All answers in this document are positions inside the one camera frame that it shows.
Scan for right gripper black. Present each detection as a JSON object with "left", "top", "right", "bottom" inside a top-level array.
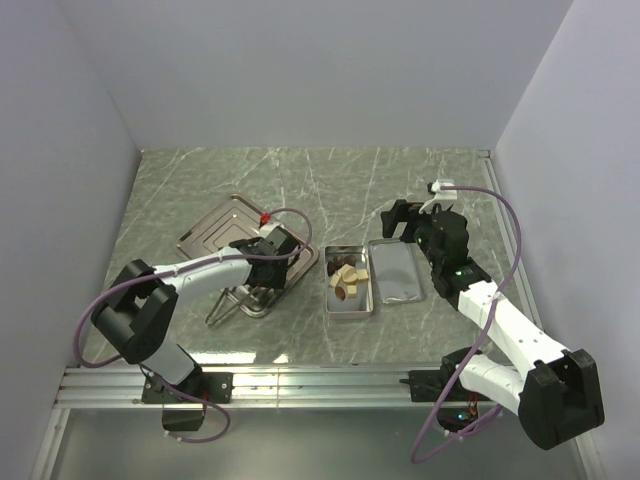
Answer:
[{"left": 381, "top": 199, "right": 445, "bottom": 269}]

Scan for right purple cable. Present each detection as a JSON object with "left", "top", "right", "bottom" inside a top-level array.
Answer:
[{"left": 409, "top": 185, "right": 525, "bottom": 465}]

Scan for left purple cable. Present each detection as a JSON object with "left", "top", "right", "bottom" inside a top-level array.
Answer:
[{"left": 73, "top": 207, "right": 314, "bottom": 444}]

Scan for aluminium front rail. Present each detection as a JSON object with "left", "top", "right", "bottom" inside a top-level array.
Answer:
[{"left": 54, "top": 364, "right": 438, "bottom": 409}]

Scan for brown oval chocolate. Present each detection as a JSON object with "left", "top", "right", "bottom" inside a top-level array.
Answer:
[{"left": 334, "top": 286, "right": 346, "bottom": 300}]

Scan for aluminium right side rail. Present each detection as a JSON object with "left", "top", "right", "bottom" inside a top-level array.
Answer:
[{"left": 476, "top": 149, "right": 545, "bottom": 331}]

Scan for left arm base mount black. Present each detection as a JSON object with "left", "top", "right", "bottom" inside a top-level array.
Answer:
[{"left": 137, "top": 352, "right": 235, "bottom": 434}]

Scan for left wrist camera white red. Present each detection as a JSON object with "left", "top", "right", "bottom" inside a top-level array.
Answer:
[{"left": 259, "top": 212, "right": 282, "bottom": 238}]

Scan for aluminium rail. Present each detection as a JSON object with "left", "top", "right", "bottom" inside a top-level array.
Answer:
[
  {"left": 476, "top": 149, "right": 545, "bottom": 331},
  {"left": 54, "top": 364, "right": 438, "bottom": 409}
]

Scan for steel tongs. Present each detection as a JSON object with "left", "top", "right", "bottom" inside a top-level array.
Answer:
[{"left": 204, "top": 286, "right": 272, "bottom": 326}]

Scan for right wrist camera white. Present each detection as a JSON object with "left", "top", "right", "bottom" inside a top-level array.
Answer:
[{"left": 419, "top": 179, "right": 458, "bottom": 214}]

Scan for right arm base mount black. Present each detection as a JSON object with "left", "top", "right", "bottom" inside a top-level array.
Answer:
[{"left": 399, "top": 370, "right": 480, "bottom": 433}]

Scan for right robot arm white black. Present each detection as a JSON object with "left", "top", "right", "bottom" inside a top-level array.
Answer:
[{"left": 381, "top": 199, "right": 605, "bottom": 450}]

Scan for metal tin lid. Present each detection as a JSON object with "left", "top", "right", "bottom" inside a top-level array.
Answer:
[{"left": 369, "top": 239, "right": 424, "bottom": 305}]

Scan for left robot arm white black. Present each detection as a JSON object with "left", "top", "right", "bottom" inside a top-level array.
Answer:
[{"left": 90, "top": 226, "right": 304, "bottom": 402}]

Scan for white round chocolate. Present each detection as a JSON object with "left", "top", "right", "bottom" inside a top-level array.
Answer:
[{"left": 329, "top": 264, "right": 358, "bottom": 288}]

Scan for steel serving tray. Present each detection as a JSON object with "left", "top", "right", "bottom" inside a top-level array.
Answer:
[{"left": 177, "top": 193, "right": 319, "bottom": 323}]

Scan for dark round chocolate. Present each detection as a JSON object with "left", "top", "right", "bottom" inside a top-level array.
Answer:
[{"left": 344, "top": 255, "right": 357, "bottom": 267}]

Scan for purple cable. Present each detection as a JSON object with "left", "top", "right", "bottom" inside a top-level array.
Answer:
[
  {"left": 409, "top": 185, "right": 525, "bottom": 465},
  {"left": 73, "top": 207, "right": 314, "bottom": 444}
]

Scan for open metal tin box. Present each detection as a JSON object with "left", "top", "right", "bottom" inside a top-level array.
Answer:
[{"left": 323, "top": 245, "right": 374, "bottom": 320}]

